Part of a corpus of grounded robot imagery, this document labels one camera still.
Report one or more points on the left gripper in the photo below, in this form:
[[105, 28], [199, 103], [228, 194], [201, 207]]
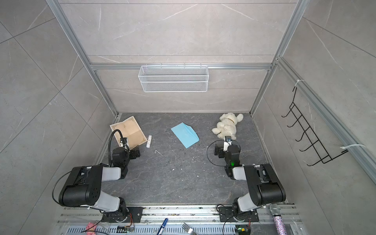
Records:
[[133, 152]]

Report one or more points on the beige letter paper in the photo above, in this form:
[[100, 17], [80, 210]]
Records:
[[131, 130]]

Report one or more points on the light blue envelope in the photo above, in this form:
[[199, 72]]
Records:
[[186, 135]]

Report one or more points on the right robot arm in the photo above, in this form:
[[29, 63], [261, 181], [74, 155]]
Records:
[[264, 186]]

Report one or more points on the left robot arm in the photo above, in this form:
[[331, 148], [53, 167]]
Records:
[[83, 185]]

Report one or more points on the white plush teddy bear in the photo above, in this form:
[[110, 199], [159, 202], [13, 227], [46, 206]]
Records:
[[227, 126]]

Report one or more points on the glitter pink microphone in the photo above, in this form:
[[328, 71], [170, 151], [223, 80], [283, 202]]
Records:
[[278, 220]]

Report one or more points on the blue marker pen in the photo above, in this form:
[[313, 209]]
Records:
[[162, 227]]

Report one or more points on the silver fork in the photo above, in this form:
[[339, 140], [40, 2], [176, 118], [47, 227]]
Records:
[[188, 229]]

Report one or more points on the pink small object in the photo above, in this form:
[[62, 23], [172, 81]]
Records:
[[91, 229]]

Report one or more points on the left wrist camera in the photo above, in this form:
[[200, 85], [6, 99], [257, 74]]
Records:
[[123, 142]]

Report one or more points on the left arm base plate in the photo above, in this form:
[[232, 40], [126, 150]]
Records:
[[134, 213]]

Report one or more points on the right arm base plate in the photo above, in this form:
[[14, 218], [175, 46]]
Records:
[[226, 214]]

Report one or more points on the white wire mesh basket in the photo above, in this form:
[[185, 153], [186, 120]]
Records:
[[177, 78]]

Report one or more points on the black wire hook rack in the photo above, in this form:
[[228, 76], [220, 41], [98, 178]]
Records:
[[309, 134]]

